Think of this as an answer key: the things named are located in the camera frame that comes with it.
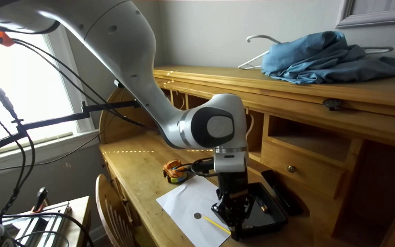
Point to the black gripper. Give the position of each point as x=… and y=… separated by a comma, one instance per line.
x=234, y=202

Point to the yellow pencil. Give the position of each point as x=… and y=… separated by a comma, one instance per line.
x=216, y=226

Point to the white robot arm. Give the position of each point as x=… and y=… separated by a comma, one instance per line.
x=119, y=36

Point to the dark coin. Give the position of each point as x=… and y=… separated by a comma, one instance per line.
x=197, y=216

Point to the black plastic tray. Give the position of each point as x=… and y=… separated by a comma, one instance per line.
x=264, y=216

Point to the white paper sheet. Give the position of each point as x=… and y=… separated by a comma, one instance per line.
x=195, y=196

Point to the orange toy car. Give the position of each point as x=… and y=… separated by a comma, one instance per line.
x=175, y=172

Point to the wooden chair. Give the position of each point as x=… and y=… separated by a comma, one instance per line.
x=112, y=215

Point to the wooden roll-top desk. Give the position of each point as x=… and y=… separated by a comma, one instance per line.
x=330, y=145

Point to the blue cloth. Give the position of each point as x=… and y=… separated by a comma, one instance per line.
x=322, y=58

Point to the black tripod boom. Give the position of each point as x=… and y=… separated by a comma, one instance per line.
x=85, y=113

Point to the grey aluminium rails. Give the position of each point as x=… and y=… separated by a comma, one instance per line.
x=40, y=230

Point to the white clothes hanger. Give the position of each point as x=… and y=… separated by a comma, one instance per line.
x=249, y=64

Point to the picture frame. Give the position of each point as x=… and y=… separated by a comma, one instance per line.
x=365, y=13

